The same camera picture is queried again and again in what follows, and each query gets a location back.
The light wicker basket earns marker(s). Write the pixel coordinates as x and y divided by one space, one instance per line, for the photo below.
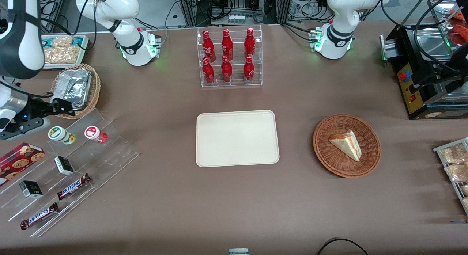
95 87

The aluminium frame rack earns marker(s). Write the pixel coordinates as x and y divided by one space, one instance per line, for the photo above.
190 10

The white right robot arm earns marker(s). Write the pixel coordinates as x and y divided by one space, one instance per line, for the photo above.
22 28

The clear acrylic bottle rack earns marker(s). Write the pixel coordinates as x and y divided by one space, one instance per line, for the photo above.
256 79

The white power strip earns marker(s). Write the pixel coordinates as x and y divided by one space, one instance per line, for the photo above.
236 18

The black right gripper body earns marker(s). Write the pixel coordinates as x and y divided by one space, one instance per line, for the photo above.
37 109

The red cola bottle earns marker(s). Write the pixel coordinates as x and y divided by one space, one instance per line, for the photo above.
249 43
226 70
208 72
248 69
227 45
208 46

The red lid yogurt cup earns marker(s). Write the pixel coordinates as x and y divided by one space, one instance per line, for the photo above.
94 133

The silver foil container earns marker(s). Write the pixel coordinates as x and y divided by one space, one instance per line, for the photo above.
75 85

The cream plastic tray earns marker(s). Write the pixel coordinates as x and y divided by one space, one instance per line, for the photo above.
237 138

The grey wrist camera bar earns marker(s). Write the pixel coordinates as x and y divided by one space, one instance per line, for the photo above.
22 129

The clear peanut snack bag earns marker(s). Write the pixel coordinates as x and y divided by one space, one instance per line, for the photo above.
60 52

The white snack bin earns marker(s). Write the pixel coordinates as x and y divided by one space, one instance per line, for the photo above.
82 54

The tray of packaged crackers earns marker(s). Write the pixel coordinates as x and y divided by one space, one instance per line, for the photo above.
438 149

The small grey device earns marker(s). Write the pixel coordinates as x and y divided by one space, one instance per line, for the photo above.
238 251

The red cookie box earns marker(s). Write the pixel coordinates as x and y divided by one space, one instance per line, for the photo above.
20 160

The brown round wicker basket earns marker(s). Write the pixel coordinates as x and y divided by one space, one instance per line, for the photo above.
329 156

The clear acrylic stepped display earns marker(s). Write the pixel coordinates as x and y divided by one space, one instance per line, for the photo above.
109 152

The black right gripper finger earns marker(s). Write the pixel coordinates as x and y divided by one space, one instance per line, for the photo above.
63 103
65 112

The Snickers chocolate bar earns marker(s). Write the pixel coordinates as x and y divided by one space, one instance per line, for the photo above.
39 216
73 186

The green lid yogurt cup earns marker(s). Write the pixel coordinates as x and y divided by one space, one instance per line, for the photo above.
60 134

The clear bag of snacks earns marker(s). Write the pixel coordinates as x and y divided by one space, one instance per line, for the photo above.
457 172
453 154

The wrapped triangle sandwich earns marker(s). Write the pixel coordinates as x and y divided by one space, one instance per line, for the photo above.
347 145

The black machine with red button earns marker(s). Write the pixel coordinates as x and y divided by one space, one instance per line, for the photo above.
420 87

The small black box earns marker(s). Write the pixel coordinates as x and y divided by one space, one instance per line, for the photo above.
31 189
64 166

